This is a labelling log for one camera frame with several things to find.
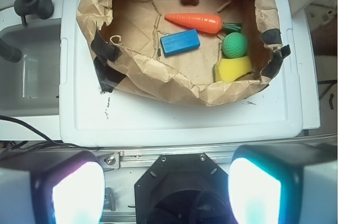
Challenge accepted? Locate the orange toy carrot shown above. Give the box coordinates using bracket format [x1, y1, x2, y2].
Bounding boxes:
[164, 13, 242, 34]

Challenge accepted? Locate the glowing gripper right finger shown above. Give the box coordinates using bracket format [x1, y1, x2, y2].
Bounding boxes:
[228, 143, 337, 223]

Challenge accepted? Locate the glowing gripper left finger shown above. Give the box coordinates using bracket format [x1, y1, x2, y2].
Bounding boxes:
[1, 150, 105, 223]

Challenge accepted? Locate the crumpled brown paper bag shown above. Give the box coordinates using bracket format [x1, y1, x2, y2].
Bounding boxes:
[76, 0, 290, 107]

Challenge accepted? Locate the green golf ball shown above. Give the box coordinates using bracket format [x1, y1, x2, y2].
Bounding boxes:
[221, 33, 248, 59]

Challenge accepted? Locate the white plastic cooler lid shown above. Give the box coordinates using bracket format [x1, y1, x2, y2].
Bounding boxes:
[59, 0, 303, 147]

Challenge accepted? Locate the black cable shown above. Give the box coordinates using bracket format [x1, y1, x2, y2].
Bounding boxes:
[0, 115, 88, 160]

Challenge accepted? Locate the white sink basin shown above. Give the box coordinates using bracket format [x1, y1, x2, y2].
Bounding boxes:
[1, 18, 61, 117]

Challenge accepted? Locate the blue rectangular block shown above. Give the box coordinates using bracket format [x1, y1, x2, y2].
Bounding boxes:
[160, 29, 201, 57]

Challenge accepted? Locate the black octagonal mount plate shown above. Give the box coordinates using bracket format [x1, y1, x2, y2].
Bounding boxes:
[134, 153, 237, 223]

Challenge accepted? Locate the yellow green sponge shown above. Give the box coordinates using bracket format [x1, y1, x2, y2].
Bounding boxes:
[213, 56, 252, 83]

